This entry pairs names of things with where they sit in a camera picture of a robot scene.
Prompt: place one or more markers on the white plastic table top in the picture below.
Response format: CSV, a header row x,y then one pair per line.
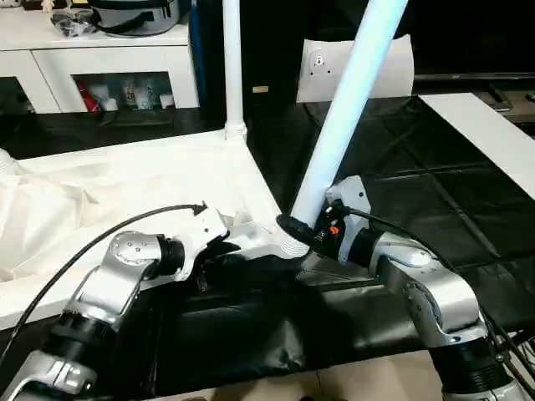
x,y
125,192

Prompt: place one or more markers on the black work mat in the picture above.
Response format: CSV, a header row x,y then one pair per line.
x,y
418,192

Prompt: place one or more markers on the small tan label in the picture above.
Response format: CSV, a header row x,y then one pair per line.
x,y
261,88

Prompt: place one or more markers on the white cushion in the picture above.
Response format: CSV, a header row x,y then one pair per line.
x,y
393,71

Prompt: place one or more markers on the white flat board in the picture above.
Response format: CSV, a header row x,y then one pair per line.
x,y
485,134

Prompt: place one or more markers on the red bottle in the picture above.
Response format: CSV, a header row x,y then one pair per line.
x,y
89,98

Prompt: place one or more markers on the white cabinet with glass doors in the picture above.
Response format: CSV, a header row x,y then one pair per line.
x,y
92,63

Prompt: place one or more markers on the grey clutter on cabinet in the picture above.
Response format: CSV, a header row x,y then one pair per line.
x,y
125,15

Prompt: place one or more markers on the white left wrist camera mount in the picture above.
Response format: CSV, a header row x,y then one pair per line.
x,y
201,238

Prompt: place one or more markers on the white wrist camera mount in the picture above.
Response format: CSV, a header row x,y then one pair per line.
x,y
344,209
201,238

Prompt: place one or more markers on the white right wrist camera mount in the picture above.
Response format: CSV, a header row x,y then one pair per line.
x,y
344,209

